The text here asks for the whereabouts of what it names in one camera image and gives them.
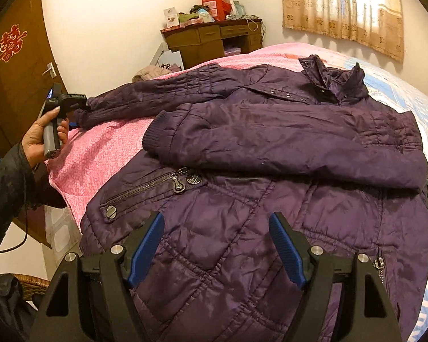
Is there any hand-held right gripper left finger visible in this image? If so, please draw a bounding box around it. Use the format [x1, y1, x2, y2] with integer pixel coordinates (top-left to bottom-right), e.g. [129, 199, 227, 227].
[29, 212, 165, 342]

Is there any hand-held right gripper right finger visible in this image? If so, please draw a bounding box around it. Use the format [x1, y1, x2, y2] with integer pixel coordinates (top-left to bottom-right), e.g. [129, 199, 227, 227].
[268, 212, 403, 342]

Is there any purple quilted jacket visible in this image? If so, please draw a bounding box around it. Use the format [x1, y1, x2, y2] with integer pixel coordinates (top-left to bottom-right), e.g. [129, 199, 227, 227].
[71, 54, 428, 342]

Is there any person's left forearm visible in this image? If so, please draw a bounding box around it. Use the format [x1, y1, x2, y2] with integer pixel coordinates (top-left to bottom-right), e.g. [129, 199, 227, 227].
[0, 142, 69, 275]

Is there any pile of clothes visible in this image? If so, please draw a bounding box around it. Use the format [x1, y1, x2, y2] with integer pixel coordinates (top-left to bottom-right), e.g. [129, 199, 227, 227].
[132, 64, 182, 82]

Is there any person's left hand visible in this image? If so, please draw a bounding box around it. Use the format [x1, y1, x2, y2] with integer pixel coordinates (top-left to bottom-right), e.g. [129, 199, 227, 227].
[21, 107, 71, 169]

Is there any pink patterned bed sheet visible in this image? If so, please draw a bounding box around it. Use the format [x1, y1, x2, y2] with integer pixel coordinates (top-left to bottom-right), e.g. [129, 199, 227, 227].
[45, 43, 330, 237]

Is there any brown wooden door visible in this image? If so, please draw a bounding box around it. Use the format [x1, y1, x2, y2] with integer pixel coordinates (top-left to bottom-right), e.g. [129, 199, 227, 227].
[0, 0, 72, 248]

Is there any white board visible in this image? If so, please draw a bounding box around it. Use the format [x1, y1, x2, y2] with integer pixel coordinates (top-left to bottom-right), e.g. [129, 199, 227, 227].
[153, 43, 185, 70]

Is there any red door decoration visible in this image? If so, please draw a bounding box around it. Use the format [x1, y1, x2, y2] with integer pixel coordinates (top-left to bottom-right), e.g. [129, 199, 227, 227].
[0, 24, 25, 61]

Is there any white box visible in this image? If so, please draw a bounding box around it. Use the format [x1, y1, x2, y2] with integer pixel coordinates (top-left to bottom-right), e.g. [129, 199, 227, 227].
[163, 6, 181, 29]

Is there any wicker basket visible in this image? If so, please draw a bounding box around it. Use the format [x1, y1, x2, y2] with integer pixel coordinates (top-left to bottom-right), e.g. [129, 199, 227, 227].
[12, 274, 53, 308]

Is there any brown wooden desk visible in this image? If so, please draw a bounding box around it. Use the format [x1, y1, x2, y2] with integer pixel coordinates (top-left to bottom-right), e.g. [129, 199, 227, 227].
[160, 19, 264, 70]

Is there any dark cloth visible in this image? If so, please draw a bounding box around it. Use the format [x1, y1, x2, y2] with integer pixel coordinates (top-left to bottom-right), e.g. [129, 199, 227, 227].
[0, 274, 40, 342]

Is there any beige patterned curtain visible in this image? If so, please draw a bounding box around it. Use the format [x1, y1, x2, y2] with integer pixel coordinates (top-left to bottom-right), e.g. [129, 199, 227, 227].
[280, 0, 404, 62]

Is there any black cable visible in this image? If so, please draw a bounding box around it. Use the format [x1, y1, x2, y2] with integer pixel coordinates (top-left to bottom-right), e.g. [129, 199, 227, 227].
[0, 164, 40, 253]

